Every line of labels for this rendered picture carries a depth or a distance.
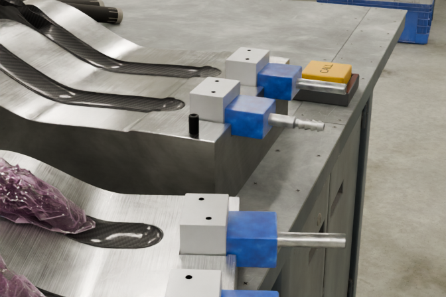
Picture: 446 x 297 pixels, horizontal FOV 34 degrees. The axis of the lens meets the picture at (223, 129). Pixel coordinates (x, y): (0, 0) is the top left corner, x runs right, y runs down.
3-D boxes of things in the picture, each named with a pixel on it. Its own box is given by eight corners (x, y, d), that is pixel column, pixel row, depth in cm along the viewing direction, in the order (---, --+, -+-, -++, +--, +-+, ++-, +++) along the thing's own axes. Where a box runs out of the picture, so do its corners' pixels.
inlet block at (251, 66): (348, 104, 84) (352, 59, 82) (339, 120, 80) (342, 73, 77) (240, 89, 88) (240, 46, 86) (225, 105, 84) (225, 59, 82)
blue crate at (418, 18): (433, 25, 421) (437, -13, 412) (427, 46, 385) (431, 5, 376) (327, 16, 439) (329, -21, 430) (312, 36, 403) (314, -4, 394)
